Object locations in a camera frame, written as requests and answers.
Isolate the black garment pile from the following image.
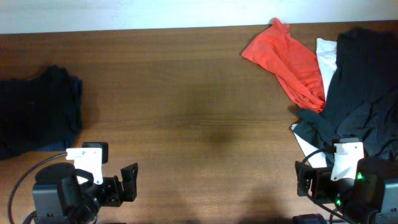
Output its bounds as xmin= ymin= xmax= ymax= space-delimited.
xmin=293 ymin=27 xmax=397 ymax=161

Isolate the black shorts white lining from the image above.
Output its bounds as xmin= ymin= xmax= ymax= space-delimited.
xmin=1 ymin=65 xmax=73 ymax=160

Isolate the white garment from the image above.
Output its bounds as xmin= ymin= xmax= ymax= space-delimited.
xmin=294 ymin=38 xmax=337 ymax=168

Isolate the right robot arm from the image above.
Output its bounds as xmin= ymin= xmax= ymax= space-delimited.
xmin=295 ymin=158 xmax=397 ymax=224

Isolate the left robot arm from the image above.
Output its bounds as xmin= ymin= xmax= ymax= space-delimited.
xmin=24 ymin=162 xmax=139 ymax=224

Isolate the orange red garment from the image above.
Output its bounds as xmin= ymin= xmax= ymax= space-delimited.
xmin=241 ymin=18 xmax=326 ymax=113

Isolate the folded navy blue cloth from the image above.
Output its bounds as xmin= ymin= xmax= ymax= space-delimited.
xmin=36 ymin=77 xmax=83 ymax=152

